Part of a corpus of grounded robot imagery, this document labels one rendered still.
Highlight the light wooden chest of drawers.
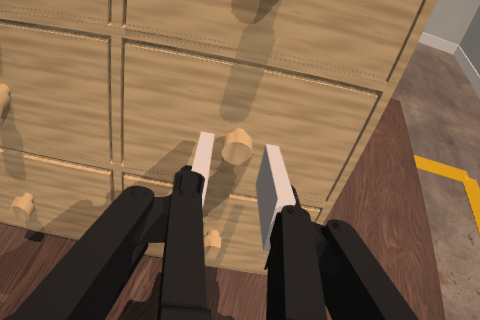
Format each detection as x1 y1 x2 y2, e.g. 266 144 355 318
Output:
0 0 438 225

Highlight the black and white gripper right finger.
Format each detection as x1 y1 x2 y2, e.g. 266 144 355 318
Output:
256 144 419 320

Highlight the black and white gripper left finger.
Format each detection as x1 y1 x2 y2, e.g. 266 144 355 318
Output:
3 131 214 320

